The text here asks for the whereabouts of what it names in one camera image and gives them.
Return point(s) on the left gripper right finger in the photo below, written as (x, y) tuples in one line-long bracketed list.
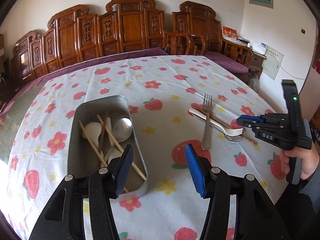
[(256, 215)]

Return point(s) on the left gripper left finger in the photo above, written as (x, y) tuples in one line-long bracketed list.
[(63, 215)]

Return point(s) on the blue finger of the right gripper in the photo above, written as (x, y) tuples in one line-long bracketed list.
[(247, 120)]

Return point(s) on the white plastic fork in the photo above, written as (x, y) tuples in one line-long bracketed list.
[(214, 124)]

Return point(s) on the dark wooden chopstick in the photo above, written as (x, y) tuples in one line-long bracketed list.
[(225, 125)]

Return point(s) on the metal fork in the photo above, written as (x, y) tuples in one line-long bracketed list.
[(207, 135)]

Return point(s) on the metal spoon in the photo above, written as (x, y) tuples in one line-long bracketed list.
[(121, 131)]

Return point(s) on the white ceramic soup spoon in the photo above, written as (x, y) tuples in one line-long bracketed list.
[(93, 129)]

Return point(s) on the person's right hand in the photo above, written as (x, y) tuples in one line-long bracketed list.
[(309, 160)]

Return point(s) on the metal knife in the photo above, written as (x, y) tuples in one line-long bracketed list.
[(227, 137)]

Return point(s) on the plastic bag on floor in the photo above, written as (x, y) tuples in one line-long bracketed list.
[(253, 81)]

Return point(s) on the wooden side table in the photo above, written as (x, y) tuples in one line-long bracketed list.
[(254, 61)]

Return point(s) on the purple armchair cushion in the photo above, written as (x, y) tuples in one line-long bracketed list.
[(226, 63)]

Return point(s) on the strawberry flower tablecloth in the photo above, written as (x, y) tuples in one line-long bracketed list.
[(159, 91)]

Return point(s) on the white router box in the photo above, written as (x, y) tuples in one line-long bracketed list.
[(259, 47)]

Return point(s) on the red greeting card box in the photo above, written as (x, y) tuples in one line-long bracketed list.
[(228, 32)]

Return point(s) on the rectangular metal tray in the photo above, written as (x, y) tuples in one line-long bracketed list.
[(105, 144)]

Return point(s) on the carved wooden armchair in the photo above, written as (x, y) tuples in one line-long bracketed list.
[(200, 22)]

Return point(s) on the carved wooden sofa bench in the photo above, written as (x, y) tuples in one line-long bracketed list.
[(74, 35)]

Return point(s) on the white wall panel door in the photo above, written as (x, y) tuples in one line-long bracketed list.
[(272, 63)]

